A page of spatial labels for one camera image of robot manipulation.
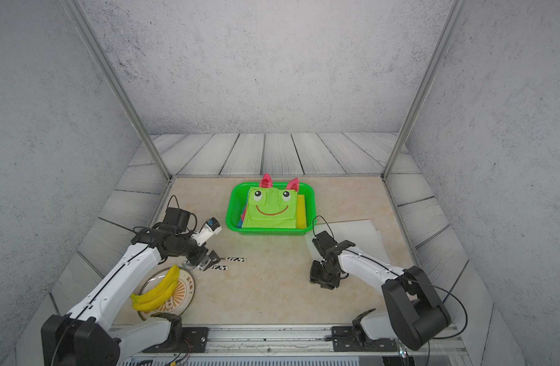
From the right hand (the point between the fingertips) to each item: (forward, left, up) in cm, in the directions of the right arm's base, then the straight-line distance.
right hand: (315, 282), depth 84 cm
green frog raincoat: (+29, +18, +6) cm, 35 cm away
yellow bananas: (-6, +53, +5) cm, 54 cm away
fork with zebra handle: (+9, +31, 0) cm, 32 cm away
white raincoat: (+20, -21, 0) cm, 29 cm away
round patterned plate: (-7, +48, 0) cm, 48 cm away
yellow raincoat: (+29, +5, +3) cm, 29 cm away
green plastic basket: (+35, +34, +6) cm, 49 cm away
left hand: (+7, +36, +12) cm, 39 cm away
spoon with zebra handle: (+5, +48, +3) cm, 48 cm away
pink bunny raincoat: (+43, +20, +8) cm, 49 cm away
